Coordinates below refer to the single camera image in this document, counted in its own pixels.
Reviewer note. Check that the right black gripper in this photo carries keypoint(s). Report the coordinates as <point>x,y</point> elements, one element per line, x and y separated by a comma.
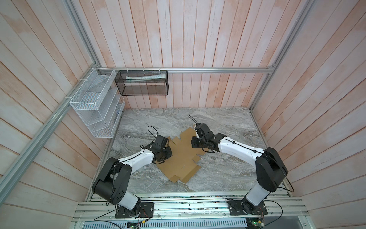
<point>193,142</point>

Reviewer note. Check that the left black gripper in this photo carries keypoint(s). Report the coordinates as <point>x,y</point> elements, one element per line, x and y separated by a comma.
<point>169,154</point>

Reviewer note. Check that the brown cardboard box sheet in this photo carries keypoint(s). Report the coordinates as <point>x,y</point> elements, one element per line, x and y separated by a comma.
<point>182,166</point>

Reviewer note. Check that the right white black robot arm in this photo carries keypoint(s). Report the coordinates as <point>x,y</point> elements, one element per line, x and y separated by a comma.
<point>270,169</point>

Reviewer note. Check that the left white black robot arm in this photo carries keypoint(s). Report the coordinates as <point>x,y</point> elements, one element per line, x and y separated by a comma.
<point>112,181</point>

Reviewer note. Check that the paper sheet in basket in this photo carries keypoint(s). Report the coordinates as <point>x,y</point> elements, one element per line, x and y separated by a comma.
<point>160,78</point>

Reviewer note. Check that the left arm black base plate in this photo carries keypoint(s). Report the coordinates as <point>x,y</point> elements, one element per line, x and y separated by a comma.
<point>142,210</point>

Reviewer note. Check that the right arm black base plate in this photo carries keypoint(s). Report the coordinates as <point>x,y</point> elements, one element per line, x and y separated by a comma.
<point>239,207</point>

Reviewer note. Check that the black wire mesh basket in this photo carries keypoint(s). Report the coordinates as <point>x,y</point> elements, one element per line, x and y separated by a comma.
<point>143,89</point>

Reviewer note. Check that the white wire mesh shelf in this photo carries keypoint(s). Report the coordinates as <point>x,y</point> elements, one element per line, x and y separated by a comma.
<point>97,103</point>

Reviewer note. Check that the aluminium frame rail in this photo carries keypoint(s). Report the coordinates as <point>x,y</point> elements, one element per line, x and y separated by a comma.
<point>201,69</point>

